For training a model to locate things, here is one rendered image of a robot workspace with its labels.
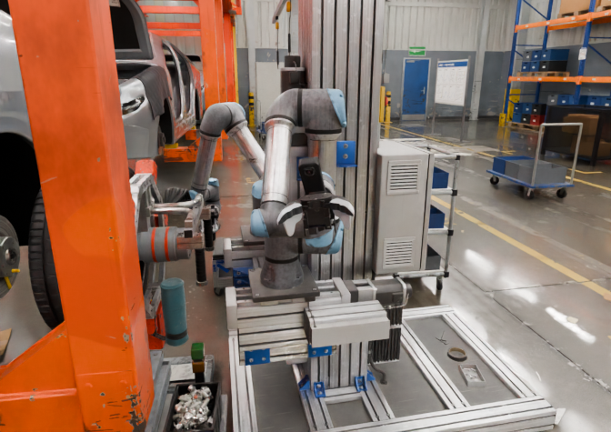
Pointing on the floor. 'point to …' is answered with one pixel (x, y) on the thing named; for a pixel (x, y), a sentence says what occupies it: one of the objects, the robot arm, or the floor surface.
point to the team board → (452, 87)
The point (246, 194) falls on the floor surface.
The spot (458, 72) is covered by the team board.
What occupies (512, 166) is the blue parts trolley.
